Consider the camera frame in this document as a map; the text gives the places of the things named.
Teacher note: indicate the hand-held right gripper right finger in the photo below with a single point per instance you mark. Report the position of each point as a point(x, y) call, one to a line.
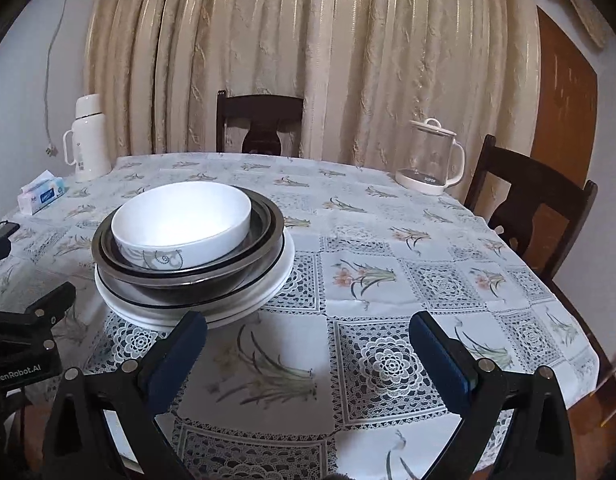
point(440, 360)

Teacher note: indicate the blue tissue box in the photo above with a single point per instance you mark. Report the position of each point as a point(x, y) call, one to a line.
point(43, 195)

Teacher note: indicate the white floral bowl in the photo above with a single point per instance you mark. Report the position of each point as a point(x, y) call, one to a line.
point(183, 215)

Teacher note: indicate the dark wooden chair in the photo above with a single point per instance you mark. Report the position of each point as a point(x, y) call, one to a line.
point(258, 115)
point(533, 180)

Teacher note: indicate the glass electric kettle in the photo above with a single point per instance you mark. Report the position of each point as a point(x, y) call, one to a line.
point(430, 160)

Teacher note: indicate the beige draped cloth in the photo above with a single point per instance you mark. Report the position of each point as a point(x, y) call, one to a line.
point(578, 5)

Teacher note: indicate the beige curtain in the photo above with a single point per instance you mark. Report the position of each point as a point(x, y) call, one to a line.
point(338, 60)

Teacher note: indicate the floral lace-print tablecloth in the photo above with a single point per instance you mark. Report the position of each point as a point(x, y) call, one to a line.
point(388, 270)

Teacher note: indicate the cream thermos jug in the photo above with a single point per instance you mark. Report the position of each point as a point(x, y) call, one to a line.
point(90, 145)

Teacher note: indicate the white plate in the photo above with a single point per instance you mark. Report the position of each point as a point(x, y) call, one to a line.
point(283, 265)
point(213, 322)

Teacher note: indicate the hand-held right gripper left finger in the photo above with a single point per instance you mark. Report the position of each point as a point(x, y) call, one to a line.
point(180, 360)

